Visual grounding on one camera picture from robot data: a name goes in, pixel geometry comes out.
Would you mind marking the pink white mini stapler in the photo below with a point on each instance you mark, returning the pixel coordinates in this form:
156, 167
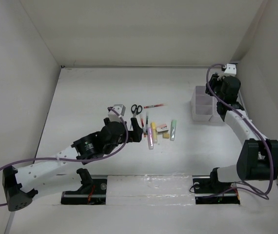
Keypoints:
163, 128

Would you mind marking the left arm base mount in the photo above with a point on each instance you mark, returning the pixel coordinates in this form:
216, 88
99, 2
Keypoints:
92, 190

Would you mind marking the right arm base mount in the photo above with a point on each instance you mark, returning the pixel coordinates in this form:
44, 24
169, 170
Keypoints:
209, 191

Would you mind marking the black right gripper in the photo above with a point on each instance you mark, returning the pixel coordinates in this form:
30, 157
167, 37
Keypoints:
214, 80

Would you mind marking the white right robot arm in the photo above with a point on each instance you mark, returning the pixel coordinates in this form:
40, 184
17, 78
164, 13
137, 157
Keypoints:
258, 159

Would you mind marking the yellow highlighter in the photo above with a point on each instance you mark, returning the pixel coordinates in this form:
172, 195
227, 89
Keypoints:
154, 132

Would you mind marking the red pen refill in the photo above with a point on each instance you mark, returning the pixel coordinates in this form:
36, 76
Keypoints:
154, 106

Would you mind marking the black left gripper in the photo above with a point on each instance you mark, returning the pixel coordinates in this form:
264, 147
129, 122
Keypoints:
134, 136

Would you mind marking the orange pen refill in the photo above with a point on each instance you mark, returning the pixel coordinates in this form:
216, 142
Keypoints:
142, 122

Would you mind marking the green pen refill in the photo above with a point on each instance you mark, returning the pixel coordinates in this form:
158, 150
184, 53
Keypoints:
146, 123

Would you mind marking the white compartment organizer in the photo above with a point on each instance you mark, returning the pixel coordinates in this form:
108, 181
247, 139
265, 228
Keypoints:
204, 107

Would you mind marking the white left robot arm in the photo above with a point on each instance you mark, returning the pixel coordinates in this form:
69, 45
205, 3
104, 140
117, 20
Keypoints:
23, 185

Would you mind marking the yellow eraser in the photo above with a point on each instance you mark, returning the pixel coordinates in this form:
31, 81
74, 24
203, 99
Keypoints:
166, 135

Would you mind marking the pink highlighter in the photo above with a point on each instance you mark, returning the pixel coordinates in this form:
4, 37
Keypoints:
150, 139

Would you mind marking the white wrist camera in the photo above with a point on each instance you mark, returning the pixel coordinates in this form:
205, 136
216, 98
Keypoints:
230, 69
115, 112

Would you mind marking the green highlighter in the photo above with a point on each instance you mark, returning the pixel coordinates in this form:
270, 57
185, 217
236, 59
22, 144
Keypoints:
173, 129

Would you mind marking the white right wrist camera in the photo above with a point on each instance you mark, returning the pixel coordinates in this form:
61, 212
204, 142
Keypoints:
230, 69

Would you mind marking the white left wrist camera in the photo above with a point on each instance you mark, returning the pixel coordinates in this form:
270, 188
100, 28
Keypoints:
115, 112

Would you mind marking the black handled scissors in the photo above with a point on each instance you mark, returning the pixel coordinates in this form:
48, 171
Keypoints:
136, 110

